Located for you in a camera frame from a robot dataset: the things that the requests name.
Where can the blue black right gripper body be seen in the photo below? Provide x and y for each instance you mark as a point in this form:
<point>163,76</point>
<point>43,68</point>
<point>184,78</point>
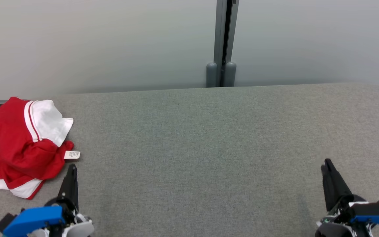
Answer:
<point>373,221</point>

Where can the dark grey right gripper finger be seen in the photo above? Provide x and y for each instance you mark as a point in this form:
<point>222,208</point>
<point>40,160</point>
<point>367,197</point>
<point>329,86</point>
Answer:
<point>339,184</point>
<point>330,194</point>

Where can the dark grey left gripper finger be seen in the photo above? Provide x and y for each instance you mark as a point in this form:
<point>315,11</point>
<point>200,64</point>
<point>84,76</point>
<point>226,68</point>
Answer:
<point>65,189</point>
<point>75,191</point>

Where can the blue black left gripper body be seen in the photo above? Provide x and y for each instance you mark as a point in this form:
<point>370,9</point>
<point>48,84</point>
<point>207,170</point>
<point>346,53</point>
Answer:
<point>35,220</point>

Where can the red white t-shirt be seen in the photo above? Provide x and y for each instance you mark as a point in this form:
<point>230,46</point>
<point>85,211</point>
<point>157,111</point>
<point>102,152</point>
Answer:
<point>12,131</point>

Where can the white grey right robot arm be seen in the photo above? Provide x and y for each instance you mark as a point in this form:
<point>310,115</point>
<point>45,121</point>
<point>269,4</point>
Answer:
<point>334,230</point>

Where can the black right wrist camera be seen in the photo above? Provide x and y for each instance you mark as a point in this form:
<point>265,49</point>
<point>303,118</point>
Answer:
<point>373,207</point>

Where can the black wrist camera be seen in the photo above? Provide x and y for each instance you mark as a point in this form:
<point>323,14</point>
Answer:
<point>5,222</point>
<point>373,207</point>

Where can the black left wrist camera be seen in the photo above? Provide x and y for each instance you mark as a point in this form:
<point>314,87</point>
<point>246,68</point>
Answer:
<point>5,222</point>

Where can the grey partition joint post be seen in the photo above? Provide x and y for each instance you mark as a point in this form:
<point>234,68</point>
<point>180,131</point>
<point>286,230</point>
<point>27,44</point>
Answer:
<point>218,33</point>

